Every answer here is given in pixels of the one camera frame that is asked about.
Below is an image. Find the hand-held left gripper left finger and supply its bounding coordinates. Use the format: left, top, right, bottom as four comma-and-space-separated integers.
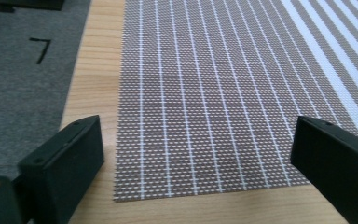
16, 114, 105, 224

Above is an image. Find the brown white striped woven placemat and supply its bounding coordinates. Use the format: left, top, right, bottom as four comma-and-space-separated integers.
113, 0, 358, 203

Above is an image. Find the grey felt mat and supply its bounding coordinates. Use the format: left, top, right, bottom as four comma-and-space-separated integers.
0, 0, 93, 181

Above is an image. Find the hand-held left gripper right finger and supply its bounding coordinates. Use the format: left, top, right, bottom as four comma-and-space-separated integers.
290, 115, 358, 224

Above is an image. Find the black object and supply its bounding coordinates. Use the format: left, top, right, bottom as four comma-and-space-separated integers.
0, 0, 66, 13

